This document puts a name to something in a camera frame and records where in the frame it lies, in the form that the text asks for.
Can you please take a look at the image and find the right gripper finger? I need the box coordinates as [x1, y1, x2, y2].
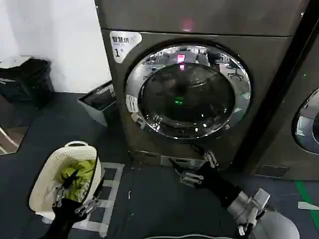
[190, 144, 219, 168]
[168, 158, 204, 187]

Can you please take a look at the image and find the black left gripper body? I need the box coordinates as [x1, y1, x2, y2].
[51, 197, 88, 239]

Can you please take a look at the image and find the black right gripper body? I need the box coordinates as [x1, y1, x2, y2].
[198, 164, 244, 208]

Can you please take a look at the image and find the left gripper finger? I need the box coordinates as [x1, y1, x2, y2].
[52, 170, 79, 208]
[75, 178, 105, 216]

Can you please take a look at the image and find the yellow-green garment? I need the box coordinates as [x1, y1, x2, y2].
[54, 159, 97, 201]

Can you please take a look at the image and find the white floor tape grid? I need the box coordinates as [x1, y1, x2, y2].
[72, 161, 124, 230]

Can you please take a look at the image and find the white plastic laundry basket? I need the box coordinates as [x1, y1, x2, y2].
[28, 140, 102, 221]

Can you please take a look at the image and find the round glass dryer door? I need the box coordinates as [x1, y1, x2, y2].
[125, 44, 252, 138]

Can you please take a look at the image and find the brown framed floor panel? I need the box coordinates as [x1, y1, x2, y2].
[0, 95, 31, 156]

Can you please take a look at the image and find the grey front-loading dryer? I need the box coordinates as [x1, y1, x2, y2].
[94, 0, 307, 175]

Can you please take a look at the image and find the green floor tape strip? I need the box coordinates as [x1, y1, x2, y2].
[294, 180, 319, 211]

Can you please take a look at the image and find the grey rectangular slatted bin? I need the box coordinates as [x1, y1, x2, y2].
[77, 80, 117, 127]

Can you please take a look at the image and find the white floor tape piece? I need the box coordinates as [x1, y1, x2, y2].
[297, 201, 319, 211]

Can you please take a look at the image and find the small white door sticker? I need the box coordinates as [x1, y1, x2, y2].
[126, 94, 139, 113]

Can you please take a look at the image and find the chrome-rimmed round dryer door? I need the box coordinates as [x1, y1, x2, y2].
[291, 87, 319, 155]

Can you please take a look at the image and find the black waste bin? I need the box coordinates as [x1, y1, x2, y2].
[0, 58, 55, 110]

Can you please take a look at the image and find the grey dryer with chrome door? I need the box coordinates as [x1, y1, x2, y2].
[246, 17, 319, 182]

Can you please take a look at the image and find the white number label sticker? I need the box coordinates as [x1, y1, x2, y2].
[109, 30, 143, 64]

